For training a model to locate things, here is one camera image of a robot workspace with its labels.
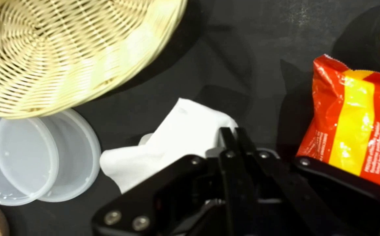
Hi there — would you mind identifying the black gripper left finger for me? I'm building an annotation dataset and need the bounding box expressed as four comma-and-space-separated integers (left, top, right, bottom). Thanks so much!
91, 125, 245, 236

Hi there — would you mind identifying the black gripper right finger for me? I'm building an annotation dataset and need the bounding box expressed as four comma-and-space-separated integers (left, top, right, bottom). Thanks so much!
236, 125, 380, 236

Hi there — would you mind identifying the white wet wipe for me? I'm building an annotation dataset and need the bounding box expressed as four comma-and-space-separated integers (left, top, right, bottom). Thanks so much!
99, 96, 240, 193

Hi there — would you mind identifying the orange chip bag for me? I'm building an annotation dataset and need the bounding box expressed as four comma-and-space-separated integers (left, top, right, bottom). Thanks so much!
295, 52, 380, 193

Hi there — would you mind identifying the clear plastic lid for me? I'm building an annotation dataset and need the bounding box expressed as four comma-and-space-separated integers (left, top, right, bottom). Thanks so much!
37, 107, 103, 204
0, 113, 62, 208

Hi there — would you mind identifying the woven wicker basket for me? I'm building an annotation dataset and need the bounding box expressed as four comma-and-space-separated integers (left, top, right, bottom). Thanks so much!
0, 0, 189, 120

